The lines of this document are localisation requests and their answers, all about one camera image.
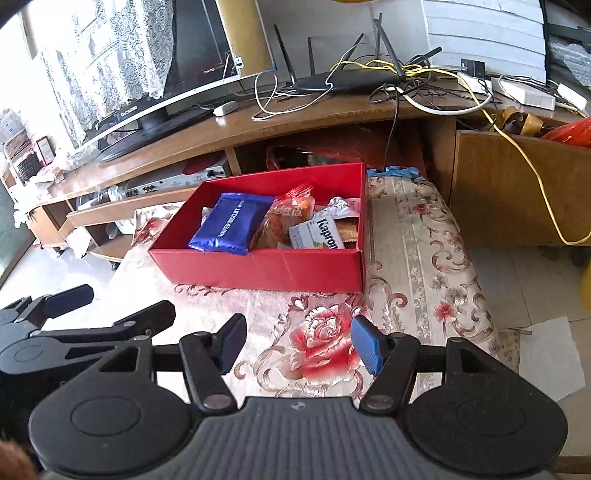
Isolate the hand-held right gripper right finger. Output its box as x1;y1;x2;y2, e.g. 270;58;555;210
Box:
350;315;509;414

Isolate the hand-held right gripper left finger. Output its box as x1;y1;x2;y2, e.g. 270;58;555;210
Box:
95;313;249;411

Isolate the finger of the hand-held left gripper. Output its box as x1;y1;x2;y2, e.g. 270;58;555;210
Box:
32;300;177;364
0;285;95;340

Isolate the red cardboard box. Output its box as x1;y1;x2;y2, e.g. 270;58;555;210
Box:
148;162;369;294

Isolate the white chocolate wafer packet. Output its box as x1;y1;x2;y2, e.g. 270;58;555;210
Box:
288;217;347;251

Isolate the blue wafer biscuit packet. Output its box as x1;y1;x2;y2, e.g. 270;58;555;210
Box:
188;192;275;256

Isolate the silver snack packet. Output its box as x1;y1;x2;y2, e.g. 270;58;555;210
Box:
328;196;361;220

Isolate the bright orange snack packet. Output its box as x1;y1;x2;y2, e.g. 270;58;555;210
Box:
265;198;315;232

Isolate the person's right forearm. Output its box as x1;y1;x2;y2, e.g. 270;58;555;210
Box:
0;438;38;480

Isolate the white plastic bag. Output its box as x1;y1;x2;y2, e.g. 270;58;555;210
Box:
69;226;95;259

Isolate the silver set-top box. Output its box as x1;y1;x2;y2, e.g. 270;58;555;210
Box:
122;168;229;197

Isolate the framed certificate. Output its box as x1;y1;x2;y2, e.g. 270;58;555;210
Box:
2;108;56;185

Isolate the blue cloth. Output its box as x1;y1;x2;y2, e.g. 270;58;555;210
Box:
369;166;421;178

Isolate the white paper sheet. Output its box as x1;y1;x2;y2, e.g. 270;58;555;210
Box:
519;316;583;402

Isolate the wooden television stand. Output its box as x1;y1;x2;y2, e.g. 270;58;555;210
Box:
14;92;458;273

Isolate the white lace cloth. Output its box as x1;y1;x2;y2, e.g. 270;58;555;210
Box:
34;0;176;148

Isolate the black router with antennas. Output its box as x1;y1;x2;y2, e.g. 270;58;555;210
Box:
272;14;444;93

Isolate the gold tape roll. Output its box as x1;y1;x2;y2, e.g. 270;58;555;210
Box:
501;107;543;137

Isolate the flat screen television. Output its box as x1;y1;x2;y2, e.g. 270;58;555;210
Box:
78;0;273;162

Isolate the red plastic bag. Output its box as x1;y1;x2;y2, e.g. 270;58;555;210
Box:
540;119;591;148

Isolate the long white power strip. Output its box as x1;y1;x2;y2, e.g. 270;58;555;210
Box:
457;71;557;112

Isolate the white corrugated board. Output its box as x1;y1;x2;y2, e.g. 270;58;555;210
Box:
421;0;548;77

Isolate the black shelf rack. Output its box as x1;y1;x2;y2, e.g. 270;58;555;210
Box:
540;0;591;121

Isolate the black cable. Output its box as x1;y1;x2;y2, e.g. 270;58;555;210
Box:
383;83;402;172

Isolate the yellow cable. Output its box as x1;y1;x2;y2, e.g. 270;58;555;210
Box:
330;58;591;245

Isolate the white cable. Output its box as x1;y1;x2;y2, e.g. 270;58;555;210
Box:
252;60;352;121

